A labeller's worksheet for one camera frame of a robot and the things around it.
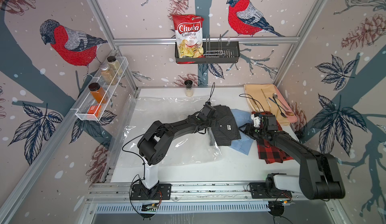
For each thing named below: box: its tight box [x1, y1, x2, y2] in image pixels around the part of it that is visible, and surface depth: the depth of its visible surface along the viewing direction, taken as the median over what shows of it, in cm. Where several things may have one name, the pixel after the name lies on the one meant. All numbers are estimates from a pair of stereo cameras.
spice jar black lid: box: [107, 55, 123, 76], surface depth 82 cm
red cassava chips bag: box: [171, 14, 205, 59], surface depth 84 cm
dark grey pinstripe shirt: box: [211, 104, 242, 147], surface depth 94 cm
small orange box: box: [87, 104, 102, 118], surface depth 68 cm
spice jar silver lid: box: [100, 63, 118, 86], surface depth 77 cm
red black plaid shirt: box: [256, 138, 294, 164], surface depth 85 cm
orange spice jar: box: [88, 82, 108, 104], surface depth 68 cm
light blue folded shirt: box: [229, 108, 254, 156], surface depth 91 cm
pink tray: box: [271, 83, 298, 124], surface depth 109 cm
